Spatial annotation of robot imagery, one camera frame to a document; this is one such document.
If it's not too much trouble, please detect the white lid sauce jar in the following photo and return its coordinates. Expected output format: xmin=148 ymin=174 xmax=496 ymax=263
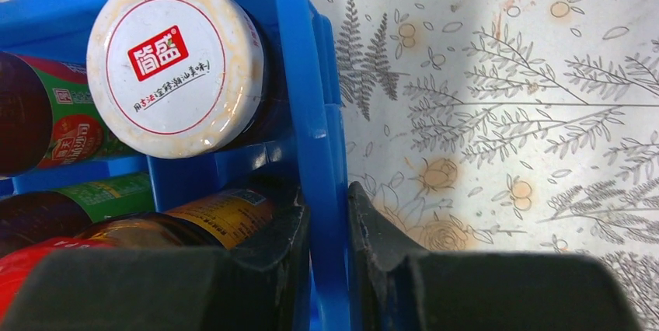
xmin=86 ymin=0 xmax=287 ymax=159

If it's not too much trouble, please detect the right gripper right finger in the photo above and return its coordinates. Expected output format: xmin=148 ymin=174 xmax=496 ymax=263
xmin=347 ymin=182 xmax=640 ymax=330

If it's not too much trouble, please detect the floral fern tablecloth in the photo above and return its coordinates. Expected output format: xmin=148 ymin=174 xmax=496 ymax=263
xmin=0 ymin=0 xmax=659 ymax=331

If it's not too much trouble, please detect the sauce bottle yellow cap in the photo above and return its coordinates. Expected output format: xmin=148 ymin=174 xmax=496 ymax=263
xmin=1 ymin=172 xmax=155 ymax=256
xmin=1 ymin=52 xmax=134 ymax=177

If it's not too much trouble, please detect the red lid chili jar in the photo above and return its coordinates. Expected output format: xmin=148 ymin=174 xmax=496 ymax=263
xmin=1 ymin=186 xmax=298 ymax=315

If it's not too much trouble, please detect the blue divided plastic bin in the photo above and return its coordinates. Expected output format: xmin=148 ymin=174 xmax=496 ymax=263
xmin=1 ymin=0 xmax=350 ymax=330

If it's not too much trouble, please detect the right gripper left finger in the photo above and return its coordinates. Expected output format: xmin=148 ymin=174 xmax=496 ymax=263
xmin=2 ymin=205 xmax=311 ymax=330

